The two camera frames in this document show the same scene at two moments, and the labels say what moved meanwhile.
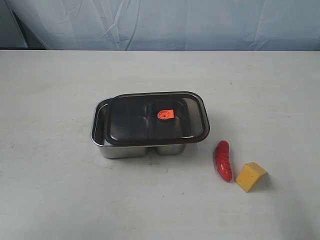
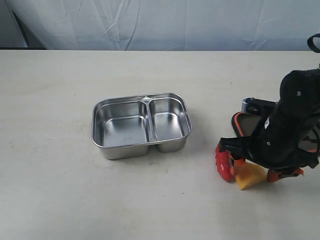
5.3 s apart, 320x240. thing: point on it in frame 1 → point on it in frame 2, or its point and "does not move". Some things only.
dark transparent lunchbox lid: x=156 y=118 → x=246 y=124
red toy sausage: x=222 y=158 does not move
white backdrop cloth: x=173 y=25 does not move
